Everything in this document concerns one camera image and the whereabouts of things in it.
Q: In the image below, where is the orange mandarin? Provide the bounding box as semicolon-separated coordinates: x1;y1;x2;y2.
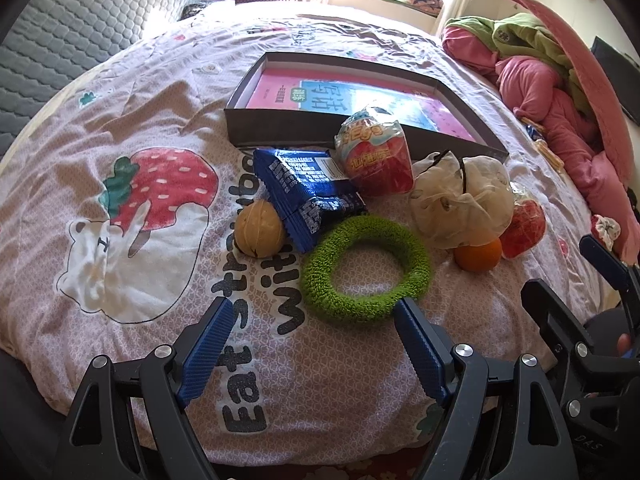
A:
452;238;502;273

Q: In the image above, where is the walnut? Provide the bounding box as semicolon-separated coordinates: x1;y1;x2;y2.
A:
234;200;285;259

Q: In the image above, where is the green fuzzy ring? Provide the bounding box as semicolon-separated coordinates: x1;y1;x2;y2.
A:
299;213;433;326

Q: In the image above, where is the beige mesh scrunchie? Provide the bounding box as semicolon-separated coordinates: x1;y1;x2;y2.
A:
409;150;515;250

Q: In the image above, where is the red white surprise egg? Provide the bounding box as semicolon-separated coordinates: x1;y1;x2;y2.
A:
334;106;414;197

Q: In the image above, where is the floral scrunchie at edge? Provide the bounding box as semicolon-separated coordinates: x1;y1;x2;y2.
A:
591;214;620;252

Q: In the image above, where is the pink blanket pile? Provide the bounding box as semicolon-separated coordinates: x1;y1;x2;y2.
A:
442;26;639;266

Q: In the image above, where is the yellow biscuit packet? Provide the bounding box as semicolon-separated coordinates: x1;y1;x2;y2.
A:
534;139;564;172

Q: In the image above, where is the small blue snack packet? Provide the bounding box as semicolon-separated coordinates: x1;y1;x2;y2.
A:
521;117;546;142

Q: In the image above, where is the black television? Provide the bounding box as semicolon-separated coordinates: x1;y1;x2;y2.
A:
591;36;640;125

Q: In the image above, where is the green blanket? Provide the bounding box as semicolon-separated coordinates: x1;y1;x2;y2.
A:
442;13;594;118

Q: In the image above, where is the pink blue book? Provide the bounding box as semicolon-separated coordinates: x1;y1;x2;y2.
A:
246;68;475;141

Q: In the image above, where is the dark cardboard box tray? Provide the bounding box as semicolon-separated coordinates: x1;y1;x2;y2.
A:
224;52;508;162

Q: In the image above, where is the floral cushion on sill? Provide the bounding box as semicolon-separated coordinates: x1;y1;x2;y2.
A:
407;0;444;18

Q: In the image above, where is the grey quilted headboard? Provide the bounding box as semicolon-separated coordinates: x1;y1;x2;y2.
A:
1;0;201;151

